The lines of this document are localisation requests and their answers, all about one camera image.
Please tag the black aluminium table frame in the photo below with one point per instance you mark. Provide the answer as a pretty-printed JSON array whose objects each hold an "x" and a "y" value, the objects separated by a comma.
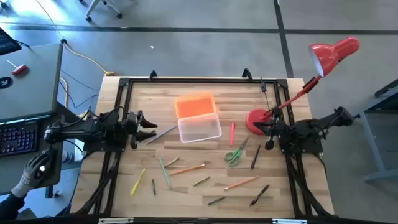
[{"x": 202, "y": 80}]

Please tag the dark purple pen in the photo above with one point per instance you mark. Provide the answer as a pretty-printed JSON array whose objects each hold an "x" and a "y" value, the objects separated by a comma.
[{"x": 255, "y": 157}]

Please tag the black pen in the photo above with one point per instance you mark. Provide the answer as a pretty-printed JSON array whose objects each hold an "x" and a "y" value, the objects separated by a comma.
[{"x": 259, "y": 195}]

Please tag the dark green crayon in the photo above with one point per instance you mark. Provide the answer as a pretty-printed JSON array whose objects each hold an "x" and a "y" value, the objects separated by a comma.
[{"x": 153, "y": 187}]

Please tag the office chair base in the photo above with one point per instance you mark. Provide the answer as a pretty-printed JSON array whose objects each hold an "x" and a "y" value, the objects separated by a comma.
[{"x": 93, "y": 7}]

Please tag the dark grey desk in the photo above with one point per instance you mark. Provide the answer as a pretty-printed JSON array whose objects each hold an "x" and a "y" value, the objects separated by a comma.
[{"x": 57, "y": 174}]

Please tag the table with grey-blue legs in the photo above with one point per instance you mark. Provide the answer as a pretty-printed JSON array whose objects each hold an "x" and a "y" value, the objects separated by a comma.
[{"x": 381, "y": 176}]

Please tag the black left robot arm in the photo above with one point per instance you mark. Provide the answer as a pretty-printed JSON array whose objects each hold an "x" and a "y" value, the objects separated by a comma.
[{"x": 81, "y": 129}]

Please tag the dark green pen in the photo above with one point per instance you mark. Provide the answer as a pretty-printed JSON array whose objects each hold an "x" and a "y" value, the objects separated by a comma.
[{"x": 216, "y": 200}]

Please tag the black screen device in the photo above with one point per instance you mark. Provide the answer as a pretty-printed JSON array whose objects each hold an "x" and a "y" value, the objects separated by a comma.
[{"x": 7, "y": 42}]

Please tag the yellow marker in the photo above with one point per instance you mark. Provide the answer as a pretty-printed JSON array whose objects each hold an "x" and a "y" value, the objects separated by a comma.
[{"x": 137, "y": 182}]

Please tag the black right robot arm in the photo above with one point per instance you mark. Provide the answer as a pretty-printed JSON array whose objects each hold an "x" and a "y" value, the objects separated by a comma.
[{"x": 308, "y": 129}]

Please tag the olive green crayon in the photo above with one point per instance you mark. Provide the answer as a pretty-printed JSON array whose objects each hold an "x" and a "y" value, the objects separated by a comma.
[
  {"x": 172, "y": 162},
  {"x": 201, "y": 181}
]

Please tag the pink pen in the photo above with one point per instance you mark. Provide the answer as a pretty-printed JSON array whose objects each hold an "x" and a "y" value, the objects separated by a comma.
[{"x": 232, "y": 133}]

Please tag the black computer mouse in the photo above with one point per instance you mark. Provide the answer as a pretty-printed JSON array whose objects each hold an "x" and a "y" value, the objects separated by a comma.
[{"x": 47, "y": 157}]

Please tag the person's forearm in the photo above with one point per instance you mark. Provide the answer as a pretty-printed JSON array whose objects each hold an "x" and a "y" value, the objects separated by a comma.
[{"x": 11, "y": 207}]

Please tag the black table clamp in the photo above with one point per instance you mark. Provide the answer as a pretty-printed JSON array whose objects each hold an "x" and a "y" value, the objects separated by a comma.
[
  {"x": 247, "y": 74},
  {"x": 153, "y": 74}
]

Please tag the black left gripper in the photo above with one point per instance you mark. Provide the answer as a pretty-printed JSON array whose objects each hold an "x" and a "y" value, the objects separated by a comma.
[{"x": 133, "y": 129}]

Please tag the red desk lamp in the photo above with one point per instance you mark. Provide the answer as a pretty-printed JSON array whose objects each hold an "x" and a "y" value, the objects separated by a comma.
[{"x": 255, "y": 115}]

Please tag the white blue cup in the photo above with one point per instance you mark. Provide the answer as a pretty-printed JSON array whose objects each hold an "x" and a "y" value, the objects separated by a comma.
[{"x": 66, "y": 157}]

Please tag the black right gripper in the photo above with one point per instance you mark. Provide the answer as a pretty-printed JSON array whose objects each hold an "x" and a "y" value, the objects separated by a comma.
[{"x": 280, "y": 130}]

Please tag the clear box with orange lid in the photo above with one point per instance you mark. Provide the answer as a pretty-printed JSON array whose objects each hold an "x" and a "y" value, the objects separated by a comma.
[{"x": 199, "y": 129}]

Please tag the silver aluminium bracket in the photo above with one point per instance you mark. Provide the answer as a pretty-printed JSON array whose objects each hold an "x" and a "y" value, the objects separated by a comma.
[
  {"x": 115, "y": 220},
  {"x": 289, "y": 221}
]

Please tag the black keyboard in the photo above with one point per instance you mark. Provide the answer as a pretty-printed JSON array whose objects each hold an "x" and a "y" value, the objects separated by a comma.
[{"x": 18, "y": 140}]

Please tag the person's hand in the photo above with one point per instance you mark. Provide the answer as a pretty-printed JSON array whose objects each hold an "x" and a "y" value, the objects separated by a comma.
[{"x": 28, "y": 179}]

